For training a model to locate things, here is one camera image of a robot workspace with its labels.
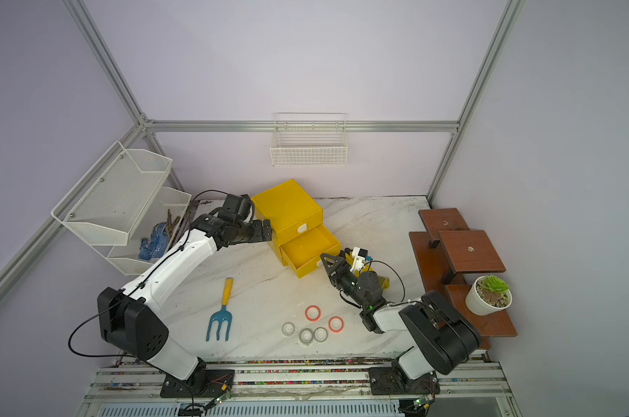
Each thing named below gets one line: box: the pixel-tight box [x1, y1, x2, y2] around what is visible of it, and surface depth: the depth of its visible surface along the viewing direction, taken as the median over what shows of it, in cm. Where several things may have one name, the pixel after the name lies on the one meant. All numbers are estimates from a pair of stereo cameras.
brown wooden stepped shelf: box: [408, 207, 518, 351], surface depth 81 cm
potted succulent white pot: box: [465, 274, 513, 317], surface depth 67 cm
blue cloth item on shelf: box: [138, 221, 170, 261], surface depth 90 cm
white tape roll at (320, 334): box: [312, 326, 328, 343], surface depth 84 cm
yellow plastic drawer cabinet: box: [251, 178, 325, 266], surface depth 90 cm
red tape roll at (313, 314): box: [304, 304, 322, 323], surface depth 88 cm
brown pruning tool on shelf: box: [166, 208, 181, 239], surface depth 97 cm
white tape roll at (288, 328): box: [281, 321, 296, 337], surface depth 86 cm
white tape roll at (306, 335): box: [298, 328, 314, 345], surface depth 84 cm
